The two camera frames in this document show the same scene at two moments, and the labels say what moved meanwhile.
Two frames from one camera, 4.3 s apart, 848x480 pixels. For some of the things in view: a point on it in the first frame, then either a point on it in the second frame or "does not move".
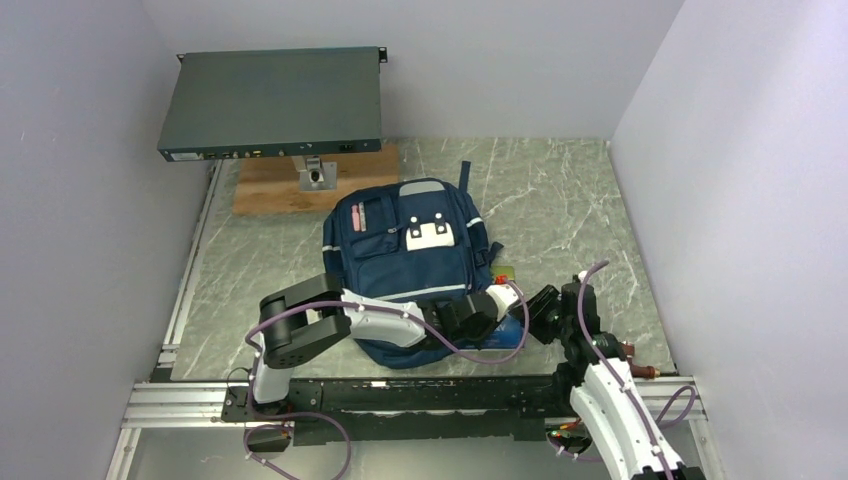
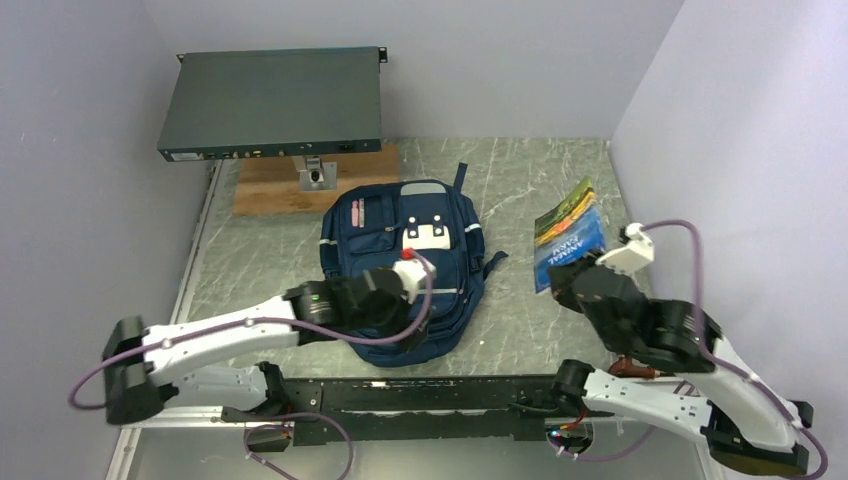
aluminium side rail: x=168 y=353 does not move
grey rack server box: x=273 y=104 does not move
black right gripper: x=536 y=305 to x=560 y=280
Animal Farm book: x=508 y=332 to x=567 y=233
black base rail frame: x=328 y=412 does not move
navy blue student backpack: x=412 y=241 does not move
